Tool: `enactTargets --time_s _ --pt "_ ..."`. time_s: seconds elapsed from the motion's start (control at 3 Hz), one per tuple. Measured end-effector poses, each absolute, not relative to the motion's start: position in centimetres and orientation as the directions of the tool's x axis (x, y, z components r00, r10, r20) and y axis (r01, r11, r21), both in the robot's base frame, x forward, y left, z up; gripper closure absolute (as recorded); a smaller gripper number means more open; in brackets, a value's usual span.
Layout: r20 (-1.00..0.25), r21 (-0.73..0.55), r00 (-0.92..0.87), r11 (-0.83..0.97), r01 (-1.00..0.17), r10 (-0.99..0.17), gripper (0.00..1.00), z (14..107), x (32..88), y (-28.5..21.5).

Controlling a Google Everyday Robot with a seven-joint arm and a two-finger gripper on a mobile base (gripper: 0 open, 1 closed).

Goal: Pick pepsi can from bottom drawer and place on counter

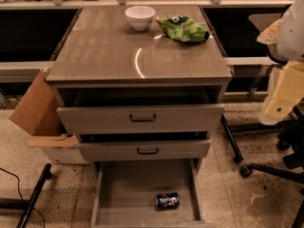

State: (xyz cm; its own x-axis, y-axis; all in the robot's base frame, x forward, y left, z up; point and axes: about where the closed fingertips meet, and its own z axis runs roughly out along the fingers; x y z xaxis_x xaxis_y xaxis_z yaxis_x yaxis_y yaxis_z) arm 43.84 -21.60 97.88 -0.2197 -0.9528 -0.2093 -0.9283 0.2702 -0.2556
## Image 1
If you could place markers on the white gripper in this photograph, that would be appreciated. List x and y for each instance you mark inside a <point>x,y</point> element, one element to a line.
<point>292,37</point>

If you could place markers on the blue pepsi can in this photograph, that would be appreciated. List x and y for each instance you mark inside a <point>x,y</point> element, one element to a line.
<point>167,200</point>

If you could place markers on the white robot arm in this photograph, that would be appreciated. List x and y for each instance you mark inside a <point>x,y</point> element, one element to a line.
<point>290,39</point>

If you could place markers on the top grey drawer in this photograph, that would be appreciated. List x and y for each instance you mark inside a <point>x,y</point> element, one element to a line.
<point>140,119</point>

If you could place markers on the grey drawer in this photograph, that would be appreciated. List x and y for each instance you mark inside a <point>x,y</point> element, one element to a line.
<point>126,193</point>
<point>140,119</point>
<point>137,151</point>

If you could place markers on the middle grey drawer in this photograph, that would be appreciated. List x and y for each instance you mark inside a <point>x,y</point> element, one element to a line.
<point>137,151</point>

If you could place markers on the grey drawer cabinet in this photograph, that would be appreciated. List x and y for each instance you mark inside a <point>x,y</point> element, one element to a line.
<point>105,62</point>

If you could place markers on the bottom grey drawer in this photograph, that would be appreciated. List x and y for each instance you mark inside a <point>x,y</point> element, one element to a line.
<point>126,193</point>

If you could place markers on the black office chair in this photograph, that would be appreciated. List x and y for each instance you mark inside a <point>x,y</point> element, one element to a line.
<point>291,135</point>

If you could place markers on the black table leg right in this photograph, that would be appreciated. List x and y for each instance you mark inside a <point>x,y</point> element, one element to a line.
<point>238,156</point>

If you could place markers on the black table leg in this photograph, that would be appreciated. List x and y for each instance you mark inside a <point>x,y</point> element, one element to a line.
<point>26,205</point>
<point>238,156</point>

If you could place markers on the green chip bag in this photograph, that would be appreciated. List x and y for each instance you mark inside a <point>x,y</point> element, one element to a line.
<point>183,29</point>

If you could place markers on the white ceramic bowl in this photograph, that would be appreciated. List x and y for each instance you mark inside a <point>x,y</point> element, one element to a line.
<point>140,17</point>

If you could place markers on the brown cardboard box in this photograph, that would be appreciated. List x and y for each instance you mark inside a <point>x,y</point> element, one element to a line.
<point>36,114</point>

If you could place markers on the black table leg left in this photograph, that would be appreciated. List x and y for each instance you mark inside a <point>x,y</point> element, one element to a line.
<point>26,205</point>

